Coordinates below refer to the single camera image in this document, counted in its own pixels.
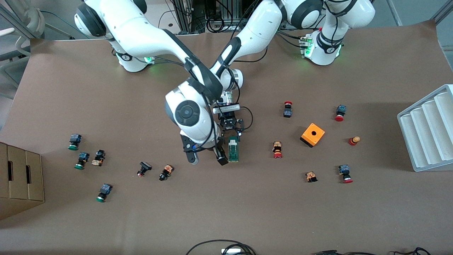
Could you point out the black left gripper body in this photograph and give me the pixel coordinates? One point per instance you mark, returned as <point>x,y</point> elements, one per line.
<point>229,116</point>

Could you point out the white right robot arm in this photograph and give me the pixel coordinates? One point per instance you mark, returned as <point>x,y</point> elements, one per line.
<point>141,28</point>

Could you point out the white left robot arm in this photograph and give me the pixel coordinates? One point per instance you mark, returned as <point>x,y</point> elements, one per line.
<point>262,24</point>

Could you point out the red mushroom button orange block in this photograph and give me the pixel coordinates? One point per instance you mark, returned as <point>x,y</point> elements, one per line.
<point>277,148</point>

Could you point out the black square push button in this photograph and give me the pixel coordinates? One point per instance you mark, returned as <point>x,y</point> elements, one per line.
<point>144,165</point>

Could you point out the red mushroom button blue block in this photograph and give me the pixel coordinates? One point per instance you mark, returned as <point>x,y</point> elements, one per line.
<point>344,170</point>
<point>287,112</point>
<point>340,110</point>

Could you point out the orange black contact block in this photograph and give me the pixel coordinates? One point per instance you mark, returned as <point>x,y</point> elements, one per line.
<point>311,176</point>

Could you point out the black push button orange block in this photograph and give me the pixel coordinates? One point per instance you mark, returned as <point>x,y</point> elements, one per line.
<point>99,157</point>

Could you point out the small white device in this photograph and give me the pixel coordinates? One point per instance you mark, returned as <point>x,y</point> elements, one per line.
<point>230,251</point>

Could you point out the green push button blue block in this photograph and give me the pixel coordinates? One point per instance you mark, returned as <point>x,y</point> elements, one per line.
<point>75,139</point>
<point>105,189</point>
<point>83,157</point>

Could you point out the aluminium equipment rack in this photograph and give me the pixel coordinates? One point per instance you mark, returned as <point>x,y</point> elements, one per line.
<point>198,14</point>

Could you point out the red yellow button head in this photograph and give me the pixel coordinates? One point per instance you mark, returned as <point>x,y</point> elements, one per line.
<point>353,141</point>

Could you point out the brown cardboard box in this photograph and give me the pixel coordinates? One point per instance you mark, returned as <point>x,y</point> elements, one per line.
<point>21,177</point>

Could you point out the white stepped tray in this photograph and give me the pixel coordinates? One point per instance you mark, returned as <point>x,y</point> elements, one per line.
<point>424,134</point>

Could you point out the white grey chair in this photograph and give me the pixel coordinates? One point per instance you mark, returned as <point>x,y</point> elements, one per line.
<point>35,21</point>

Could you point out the black selector switch orange block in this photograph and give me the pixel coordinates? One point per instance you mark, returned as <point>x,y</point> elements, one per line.
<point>167,171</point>

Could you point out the orange button enclosure box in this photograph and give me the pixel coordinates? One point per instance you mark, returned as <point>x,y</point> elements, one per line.
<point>313,134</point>

